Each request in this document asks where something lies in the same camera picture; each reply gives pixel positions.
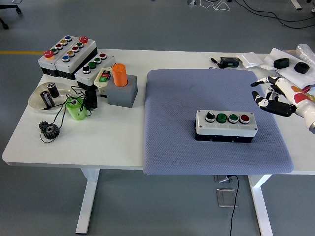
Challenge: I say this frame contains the black metal gear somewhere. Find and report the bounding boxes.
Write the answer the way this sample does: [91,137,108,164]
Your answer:
[38,120,61,141]

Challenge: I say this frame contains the black rubber ring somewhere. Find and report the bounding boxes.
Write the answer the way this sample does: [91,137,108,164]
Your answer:
[294,62,310,74]
[273,58,290,69]

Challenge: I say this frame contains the metal floor socket plate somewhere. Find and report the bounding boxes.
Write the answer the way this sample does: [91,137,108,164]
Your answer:
[214,175,234,184]
[216,188,238,208]

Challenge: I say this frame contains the white foam sheet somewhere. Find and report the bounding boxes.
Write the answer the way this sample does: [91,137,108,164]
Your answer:
[259,47,315,89]

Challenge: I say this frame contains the beige red-green push switch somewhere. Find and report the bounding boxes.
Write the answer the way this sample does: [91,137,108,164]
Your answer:
[94,66,114,96]

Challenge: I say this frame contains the thin black wire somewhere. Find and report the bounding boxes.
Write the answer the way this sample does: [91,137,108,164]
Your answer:
[40,85,93,144]

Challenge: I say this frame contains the clear bubble wrap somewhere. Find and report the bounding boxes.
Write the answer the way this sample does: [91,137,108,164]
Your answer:
[296,44,315,65]

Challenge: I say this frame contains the grey cube block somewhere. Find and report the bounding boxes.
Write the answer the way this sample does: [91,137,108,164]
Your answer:
[106,75,138,108]

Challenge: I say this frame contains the black module green terminal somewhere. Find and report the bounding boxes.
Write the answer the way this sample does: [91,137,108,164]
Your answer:
[220,57,241,69]

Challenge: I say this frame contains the orange cylinder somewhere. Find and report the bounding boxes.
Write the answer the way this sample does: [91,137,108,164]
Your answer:
[112,63,128,88]

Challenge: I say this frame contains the four-button control box white black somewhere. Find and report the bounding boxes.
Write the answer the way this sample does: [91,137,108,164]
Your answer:
[195,109,258,144]
[75,51,116,91]

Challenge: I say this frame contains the black floor power cable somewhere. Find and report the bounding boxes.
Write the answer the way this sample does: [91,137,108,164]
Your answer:
[228,175,240,236]

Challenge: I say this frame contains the long black floor cable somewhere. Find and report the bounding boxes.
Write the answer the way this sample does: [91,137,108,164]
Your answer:
[235,0,315,30]

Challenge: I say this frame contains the black office chair base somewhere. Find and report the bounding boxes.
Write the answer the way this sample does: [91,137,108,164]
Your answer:
[0,0,22,30]

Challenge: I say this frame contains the black cylindrical capacitor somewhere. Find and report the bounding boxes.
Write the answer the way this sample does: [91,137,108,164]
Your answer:
[40,90,55,108]
[46,83,61,98]

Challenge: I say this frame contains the white floor cable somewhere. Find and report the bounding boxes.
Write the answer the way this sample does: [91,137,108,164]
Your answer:
[199,0,232,12]

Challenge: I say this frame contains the green plastic cylinder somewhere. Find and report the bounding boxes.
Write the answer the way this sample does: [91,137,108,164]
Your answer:
[64,97,88,121]

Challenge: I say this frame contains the white table leg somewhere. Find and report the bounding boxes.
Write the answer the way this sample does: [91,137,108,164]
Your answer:
[248,174,274,236]
[75,168,100,234]

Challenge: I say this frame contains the small black device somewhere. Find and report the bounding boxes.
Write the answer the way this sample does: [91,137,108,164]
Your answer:
[84,88,98,110]

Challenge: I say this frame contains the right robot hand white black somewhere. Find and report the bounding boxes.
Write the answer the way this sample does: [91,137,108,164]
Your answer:
[250,76,315,125]

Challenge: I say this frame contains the five-button control box red mushroom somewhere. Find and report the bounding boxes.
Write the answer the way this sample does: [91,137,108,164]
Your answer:
[37,35,74,75]
[54,36,98,81]

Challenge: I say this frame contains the grey-blue textured mat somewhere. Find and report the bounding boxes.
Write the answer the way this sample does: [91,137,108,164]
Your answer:
[142,68,295,176]

